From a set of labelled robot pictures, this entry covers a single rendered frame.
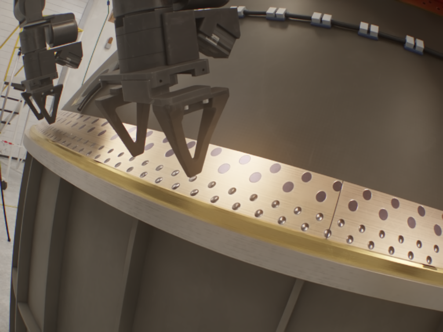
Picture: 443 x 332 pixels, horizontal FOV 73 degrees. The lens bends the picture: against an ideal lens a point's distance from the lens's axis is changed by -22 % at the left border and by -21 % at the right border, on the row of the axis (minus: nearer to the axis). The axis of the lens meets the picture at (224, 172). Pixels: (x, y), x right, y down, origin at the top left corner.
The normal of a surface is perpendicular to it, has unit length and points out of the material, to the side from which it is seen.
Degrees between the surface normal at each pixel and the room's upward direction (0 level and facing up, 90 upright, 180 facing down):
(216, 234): 90
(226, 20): 90
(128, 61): 118
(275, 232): 90
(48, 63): 90
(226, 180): 43
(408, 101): 62
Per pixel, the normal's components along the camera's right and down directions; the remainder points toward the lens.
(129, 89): -0.71, 0.35
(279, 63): -0.25, -0.51
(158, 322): -0.42, -0.07
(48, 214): -0.66, -0.15
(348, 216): -0.01, -0.73
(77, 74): 0.63, 0.21
